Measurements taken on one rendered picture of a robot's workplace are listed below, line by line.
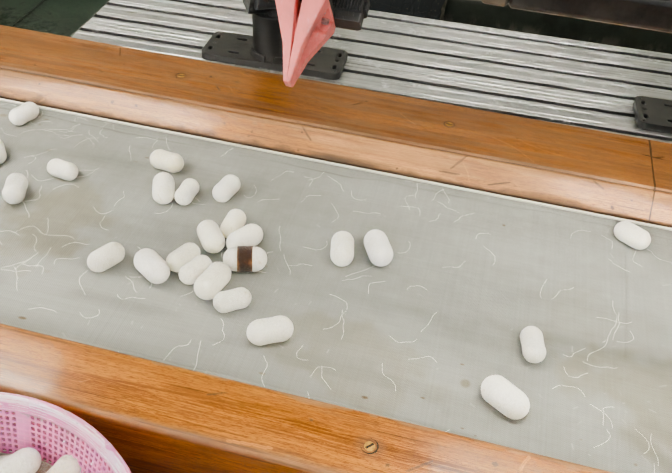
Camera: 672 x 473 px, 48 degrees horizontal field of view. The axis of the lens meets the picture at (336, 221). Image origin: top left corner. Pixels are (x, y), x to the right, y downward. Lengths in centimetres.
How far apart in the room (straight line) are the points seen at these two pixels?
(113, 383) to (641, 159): 55
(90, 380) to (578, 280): 41
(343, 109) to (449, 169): 13
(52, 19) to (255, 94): 201
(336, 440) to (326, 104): 41
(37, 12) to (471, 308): 239
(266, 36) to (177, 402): 63
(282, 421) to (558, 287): 28
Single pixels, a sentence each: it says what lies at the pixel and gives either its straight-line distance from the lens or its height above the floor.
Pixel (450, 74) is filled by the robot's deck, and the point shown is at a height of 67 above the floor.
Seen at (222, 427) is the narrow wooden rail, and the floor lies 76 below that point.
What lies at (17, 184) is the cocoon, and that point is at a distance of 75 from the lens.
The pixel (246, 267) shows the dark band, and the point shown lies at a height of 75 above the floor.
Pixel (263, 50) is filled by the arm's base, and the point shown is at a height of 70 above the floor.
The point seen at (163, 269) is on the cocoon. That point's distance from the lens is 63.
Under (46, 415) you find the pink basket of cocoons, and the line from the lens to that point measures 55.
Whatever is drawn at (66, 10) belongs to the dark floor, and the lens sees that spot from 285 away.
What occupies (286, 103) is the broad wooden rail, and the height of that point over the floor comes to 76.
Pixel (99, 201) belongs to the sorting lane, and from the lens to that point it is 74.
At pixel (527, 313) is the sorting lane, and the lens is 65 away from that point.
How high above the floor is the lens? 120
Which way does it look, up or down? 41 degrees down
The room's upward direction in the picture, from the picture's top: 4 degrees clockwise
